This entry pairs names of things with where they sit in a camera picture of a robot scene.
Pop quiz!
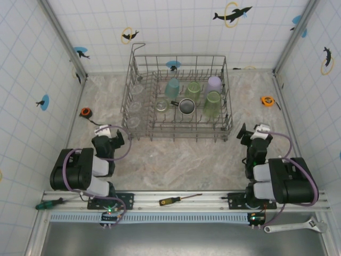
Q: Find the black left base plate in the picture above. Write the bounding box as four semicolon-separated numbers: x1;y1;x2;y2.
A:
87;191;135;211

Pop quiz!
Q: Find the yellow orange tape measure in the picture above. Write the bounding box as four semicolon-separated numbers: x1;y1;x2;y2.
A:
260;95;280;110

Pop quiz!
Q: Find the steel adjustable wrench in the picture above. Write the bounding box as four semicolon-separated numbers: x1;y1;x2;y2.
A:
263;215;329;234

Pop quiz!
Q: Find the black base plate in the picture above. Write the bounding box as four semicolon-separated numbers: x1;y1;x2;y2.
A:
220;191;278;210
87;191;135;211

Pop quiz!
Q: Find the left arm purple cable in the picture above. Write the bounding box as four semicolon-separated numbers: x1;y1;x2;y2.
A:
62;125;133;228

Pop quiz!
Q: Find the black steel mug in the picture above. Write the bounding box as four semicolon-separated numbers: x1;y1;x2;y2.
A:
170;98;197;115

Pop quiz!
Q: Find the short green glass cup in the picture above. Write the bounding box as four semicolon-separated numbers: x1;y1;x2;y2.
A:
155;98;171;113

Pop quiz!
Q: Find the controller board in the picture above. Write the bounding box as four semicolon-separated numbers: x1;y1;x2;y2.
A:
100;204;120;229
247;212;266;229

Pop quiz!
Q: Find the grey metal panel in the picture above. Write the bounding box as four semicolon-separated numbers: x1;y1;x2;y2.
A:
39;221;328;256

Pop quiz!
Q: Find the aluminium frame post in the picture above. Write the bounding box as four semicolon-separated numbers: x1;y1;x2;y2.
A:
37;0;88;82
273;0;320;75

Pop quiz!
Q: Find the teal translucent cup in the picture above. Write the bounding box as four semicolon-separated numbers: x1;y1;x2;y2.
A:
164;77;181;99

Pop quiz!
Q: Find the blue round dolphin sticker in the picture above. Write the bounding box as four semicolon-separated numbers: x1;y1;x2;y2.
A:
289;15;308;38
73;46;91;60
165;60;182;72
35;94;51;111

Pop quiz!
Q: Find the left controller board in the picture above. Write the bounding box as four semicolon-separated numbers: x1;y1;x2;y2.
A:
100;204;120;229

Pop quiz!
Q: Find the right controller board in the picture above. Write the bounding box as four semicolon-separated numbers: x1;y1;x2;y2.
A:
247;212;266;229

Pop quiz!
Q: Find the green handled screwdriver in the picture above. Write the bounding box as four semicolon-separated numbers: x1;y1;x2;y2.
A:
35;197;64;211

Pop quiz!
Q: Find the slotted grey cable duct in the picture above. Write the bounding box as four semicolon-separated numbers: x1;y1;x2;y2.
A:
49;212;253;225

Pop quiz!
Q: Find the bright green translucent cup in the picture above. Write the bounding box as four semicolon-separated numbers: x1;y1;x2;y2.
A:
184;82;201;101

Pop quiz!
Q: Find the pale green frosted cup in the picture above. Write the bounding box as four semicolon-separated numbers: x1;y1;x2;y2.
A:
202;91;222;118

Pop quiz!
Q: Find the orange black tape measure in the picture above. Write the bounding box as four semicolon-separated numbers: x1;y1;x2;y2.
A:
79;107;101;126

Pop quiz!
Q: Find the grey wire dish rack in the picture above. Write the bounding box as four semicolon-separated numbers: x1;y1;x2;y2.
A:
121;42;234;143

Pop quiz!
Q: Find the yellow black screwdriver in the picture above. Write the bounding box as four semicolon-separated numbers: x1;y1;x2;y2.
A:
159;193;203;206

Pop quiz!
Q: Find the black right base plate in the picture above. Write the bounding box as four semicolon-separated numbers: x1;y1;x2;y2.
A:
220;191;278;210

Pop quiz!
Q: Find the aluminium mounting rail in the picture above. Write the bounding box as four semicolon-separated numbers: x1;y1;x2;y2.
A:
41;189;331;213

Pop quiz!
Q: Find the purple frosted cup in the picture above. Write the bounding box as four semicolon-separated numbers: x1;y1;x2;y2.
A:
204;76;223;98

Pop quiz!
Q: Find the large dolphin yellow ring sticker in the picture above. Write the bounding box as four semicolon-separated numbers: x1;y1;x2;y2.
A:
212;2;253;29

